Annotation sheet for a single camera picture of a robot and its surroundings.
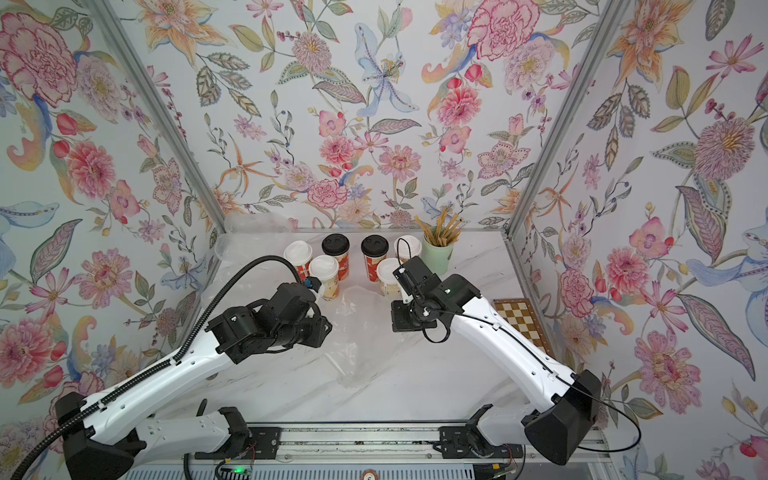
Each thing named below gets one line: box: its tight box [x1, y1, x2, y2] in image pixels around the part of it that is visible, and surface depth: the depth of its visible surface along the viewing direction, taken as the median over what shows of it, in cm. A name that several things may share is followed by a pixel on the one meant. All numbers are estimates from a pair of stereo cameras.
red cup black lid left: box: [321, 233, 351, 282], surface depth 95 cm
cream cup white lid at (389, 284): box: [376, 257, 402, 296], surface depth 90 cm
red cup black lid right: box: [360, 234, 389, 282], surface depth 96 cm
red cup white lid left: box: [284, 240, 313, 283], surface depth 95 cm
